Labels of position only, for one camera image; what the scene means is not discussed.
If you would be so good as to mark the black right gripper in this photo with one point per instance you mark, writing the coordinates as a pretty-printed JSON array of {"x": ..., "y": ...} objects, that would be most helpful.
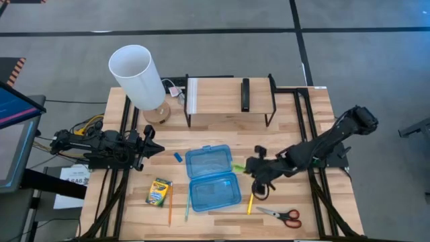
[{"x": 263, "y": 171}]

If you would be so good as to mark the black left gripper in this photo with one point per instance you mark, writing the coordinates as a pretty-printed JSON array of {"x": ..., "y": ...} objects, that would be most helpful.
[{"x": 140, "y": 149}]

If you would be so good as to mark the green sticky note pad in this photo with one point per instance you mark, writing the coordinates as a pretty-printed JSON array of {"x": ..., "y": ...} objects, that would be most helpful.
[{"x": 238, "y": 167}]

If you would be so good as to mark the blue eraser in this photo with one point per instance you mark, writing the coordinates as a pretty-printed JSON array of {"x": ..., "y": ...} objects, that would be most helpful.
[{"x": 178, "y": 157}]

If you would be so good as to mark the yellow highlighter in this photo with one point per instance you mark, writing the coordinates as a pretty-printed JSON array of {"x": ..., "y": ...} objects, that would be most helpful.
[{"x": 250, "y": 204}]

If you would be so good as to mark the blue plastic pencil case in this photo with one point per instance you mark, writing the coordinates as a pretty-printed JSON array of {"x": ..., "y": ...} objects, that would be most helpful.
[{"x": 215, "y": 195}]

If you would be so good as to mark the yellow green crayon box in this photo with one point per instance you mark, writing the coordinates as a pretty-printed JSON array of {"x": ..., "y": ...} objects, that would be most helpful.
[{"x": 158, "y": 193}]

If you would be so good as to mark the orange pencil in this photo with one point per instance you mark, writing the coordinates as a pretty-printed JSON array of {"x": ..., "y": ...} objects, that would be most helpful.
[{"x": 170, "y": 205}]

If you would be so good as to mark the teal pencil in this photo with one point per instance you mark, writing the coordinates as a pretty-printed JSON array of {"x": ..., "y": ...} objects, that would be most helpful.
[{"x": 187, "y": 210}]

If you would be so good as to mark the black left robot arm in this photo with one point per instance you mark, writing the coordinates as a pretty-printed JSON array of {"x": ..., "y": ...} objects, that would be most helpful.
[{"x": 100, "y": 144}]

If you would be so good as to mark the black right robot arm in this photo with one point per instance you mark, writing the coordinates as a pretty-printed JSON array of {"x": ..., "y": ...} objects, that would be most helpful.
[{"x": 322, "y": 141}]

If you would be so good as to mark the white pink plug adapter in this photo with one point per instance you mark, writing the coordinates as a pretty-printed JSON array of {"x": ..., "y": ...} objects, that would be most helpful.
[{"x": 174, "y": 91}]

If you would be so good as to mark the black stapler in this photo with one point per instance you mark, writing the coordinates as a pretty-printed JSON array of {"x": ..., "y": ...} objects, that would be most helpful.
[{"x": 245, "y": 94}]

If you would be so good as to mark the white shade wooden base lamp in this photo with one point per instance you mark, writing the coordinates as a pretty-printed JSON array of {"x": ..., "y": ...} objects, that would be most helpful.
[{"x": 134, "y": 77}]

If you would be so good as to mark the wooden shelf black metal legs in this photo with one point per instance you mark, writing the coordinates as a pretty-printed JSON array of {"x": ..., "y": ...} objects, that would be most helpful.
[{"x": 218, "y": 97}]

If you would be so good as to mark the white printed paper sheet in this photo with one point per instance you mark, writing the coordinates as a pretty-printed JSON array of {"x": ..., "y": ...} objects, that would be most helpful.
[{"x": 72, "y": 174}]

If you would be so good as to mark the black monitor stand foot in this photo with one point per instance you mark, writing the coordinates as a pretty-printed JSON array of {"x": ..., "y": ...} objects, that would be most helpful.
[{"x": 50, "y": 185}]

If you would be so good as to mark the grey screen monitor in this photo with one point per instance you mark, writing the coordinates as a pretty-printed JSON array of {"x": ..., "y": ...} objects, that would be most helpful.
[{"x": 13, "y": 154}]

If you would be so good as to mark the blue screen monitor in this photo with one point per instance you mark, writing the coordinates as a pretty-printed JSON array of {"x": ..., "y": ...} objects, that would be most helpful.
[{"x": 16, "y": 106}]

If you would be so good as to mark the black orange striped mat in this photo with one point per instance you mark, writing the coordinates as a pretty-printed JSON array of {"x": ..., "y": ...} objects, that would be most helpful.
[{"x": 10, "y": 69}]

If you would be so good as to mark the grey metal stand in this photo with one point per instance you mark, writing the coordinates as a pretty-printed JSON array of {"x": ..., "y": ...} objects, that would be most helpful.
[{"x": 416, "y": 128}]

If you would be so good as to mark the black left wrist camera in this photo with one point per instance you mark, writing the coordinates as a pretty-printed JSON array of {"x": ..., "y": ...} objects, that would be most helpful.
[{"x": 149, "y": 131}]

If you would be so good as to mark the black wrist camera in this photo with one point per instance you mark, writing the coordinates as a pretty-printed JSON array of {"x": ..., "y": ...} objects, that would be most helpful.
[
  {"x": 260, "y": 151},
  {"x": 149, "y": 131}
]

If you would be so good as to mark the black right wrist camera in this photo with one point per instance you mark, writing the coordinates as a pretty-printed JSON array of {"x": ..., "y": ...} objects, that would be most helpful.
[{"x": 260, "y": 151}]

